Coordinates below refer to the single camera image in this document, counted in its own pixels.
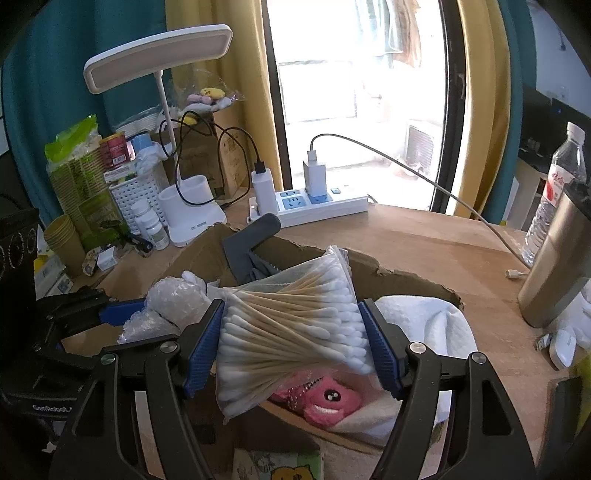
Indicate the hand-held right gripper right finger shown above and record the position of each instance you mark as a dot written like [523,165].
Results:
[381,350]

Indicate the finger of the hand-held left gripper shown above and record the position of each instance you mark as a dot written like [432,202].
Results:
[124,310]
[64,359]

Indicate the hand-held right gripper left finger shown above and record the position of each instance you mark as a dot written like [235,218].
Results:
[203,355]

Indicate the clear plastic balls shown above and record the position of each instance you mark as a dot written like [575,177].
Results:
[166,304]

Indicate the white towel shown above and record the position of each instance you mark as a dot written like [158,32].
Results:
[429,323]

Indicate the pink plush toy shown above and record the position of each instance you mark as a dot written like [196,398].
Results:
[332,401]

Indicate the cardboard box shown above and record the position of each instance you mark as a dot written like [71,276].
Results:
[406,284]

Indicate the bag of cotton swabs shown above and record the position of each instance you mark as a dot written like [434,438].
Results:
[286,323]

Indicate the yellow soft pack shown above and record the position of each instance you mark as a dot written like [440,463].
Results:
[581,371]

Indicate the white wet wipes pack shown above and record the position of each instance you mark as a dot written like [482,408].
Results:
[53,277]

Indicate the small white box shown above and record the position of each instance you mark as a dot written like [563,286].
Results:
[107,264]

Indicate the crumpled printed wrapper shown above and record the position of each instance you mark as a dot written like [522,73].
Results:
[91,263]

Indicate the stack of brown paper cups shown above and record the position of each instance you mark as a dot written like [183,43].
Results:
[64,240]

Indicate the small black flashlight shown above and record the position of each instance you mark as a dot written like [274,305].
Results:
[143,248]

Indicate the white pill bottle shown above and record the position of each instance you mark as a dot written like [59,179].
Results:
[158,235]
[141,219]

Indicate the green pack of paper cups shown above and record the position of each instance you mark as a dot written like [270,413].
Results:
[78,184]

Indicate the white perforated plastic basket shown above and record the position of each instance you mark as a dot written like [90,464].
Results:
[138,198]

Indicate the cartoon print tissue pack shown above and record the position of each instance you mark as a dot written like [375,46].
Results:
[277,466]

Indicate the white plastic bag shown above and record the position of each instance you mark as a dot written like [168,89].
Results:
[152,159]

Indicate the white and blue power strip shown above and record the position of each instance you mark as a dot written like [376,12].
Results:
[323,205]

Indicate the red can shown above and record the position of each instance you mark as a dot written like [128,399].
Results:
[115,147]

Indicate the small silver usb stick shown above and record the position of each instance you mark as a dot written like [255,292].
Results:
[544,341]

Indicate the small blue box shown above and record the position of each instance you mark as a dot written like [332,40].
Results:
[141,144]

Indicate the white computer mouse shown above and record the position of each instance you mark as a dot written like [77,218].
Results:
[563,348]

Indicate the steel tumbler with black lid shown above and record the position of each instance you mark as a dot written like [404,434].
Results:
[554,267]

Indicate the outdoor air conditioner unit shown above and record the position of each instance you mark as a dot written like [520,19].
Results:
[422,147]

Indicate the wide teal curtain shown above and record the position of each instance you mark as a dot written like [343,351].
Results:
[69,69]

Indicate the white cabinet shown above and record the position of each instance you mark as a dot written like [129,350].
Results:
[528,194]

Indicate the wide yellow curtain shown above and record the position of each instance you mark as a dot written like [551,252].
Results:
[217,115]

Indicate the bag of small plush toys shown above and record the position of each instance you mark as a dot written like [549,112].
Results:
[210,99]

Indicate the clear plastic water bottle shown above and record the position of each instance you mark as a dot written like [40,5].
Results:
[554,184]

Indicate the narrow teal curtain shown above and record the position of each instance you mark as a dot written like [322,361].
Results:
[511,138]

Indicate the white desk lamp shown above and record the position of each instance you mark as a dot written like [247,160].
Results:
[157,60]

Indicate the narrow yellow curtain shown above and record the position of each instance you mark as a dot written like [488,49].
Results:
[485,115]

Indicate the black monitor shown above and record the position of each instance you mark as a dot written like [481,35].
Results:
[572,115]

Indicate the hanging beige shirt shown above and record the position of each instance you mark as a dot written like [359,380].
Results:
[413,32]

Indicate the hanging blue-green shirt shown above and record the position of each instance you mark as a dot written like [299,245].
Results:
[392,25]

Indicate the black sliding door frame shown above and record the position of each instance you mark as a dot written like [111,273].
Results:
[455,115]

